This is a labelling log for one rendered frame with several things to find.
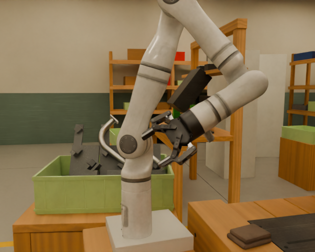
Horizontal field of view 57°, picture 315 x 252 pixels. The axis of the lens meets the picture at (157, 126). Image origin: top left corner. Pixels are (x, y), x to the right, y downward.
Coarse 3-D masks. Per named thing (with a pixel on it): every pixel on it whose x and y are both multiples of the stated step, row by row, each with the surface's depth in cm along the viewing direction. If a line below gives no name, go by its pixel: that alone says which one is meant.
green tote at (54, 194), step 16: (64, 160) 165; (32, 176) 125; (48, 176) 125; (64, 176) 126; (80, 176) 126; (96, 176) 126; (112, 176) 127; (160, 176) 128; (48, 192) 126; (64, 192) 126; (80, 192) 127; (96, 192) 128; (112, 192) 128; (160, 192) 129; (48, 208) 127; (64, 208) 127; (80, 208) 128; (96, 208) 128; (112, 208) 129; (160, 208) 130
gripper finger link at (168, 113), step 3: (168, 111) 78; (162, 114) 79; (165, 114) 78; (168, 114) 78; (156, 117) 79; (159, 117) 78; (162, 117) 78; (153, 120) 79; (156, 120) 78; (159, 120) 80; (162, 120) 80; (165, 120) 80; (159, 123) 80
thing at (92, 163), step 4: (80, 148) 154; (72, 152) 150; (76, 152) 153; (80, 152) 155; (76, 156) 154; (92, 160) 151; (84, 164) 147; (88, 164) 148; (92, 164) 151; (88, 168) 149
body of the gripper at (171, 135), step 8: (184, 112) 76; (176, 120) 77; (184, 120) 73; (192, 120) 73; (176, 128) 76; (184, 128) 75; (192, 128) 73; (200, 128) 73; (168, 136) 76; (184, 136) 74; (192, 136) 74; (184, 144) 75
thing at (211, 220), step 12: (192, 204) 110; (204, 204) 110; (216, 204) 110; (192, 216) 108; (204, 216) 100; (216, 216) 100; (228, 216) 100; (240, 216) 100; (192, 228) 108; (204, 228) 97; (216, 228) 91; (228, 228) 91; (204, 240) 97; (216, 240) 87; (228, 240) 84
